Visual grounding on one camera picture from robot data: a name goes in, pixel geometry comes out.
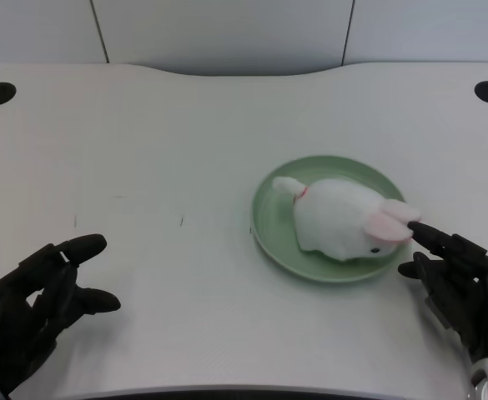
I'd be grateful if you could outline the green round plate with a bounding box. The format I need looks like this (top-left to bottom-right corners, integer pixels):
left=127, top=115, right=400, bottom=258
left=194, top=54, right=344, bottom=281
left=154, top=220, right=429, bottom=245
left=249, top=154, right=408, bottom=285

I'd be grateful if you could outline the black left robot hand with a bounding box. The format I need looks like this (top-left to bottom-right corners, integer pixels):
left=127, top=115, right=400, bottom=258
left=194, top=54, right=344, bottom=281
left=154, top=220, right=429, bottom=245
left=0, top=233, right=122, bottom=397

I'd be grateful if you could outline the white plush rabbit doll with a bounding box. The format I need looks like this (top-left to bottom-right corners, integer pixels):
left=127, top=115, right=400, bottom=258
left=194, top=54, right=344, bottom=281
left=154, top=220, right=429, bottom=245
left=271, top=176, right=422, bottom=263

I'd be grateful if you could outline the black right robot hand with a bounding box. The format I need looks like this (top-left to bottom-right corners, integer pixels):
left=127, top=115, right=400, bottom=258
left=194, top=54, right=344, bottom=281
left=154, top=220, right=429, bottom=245
left=397, top=221, right=488, bottom=363

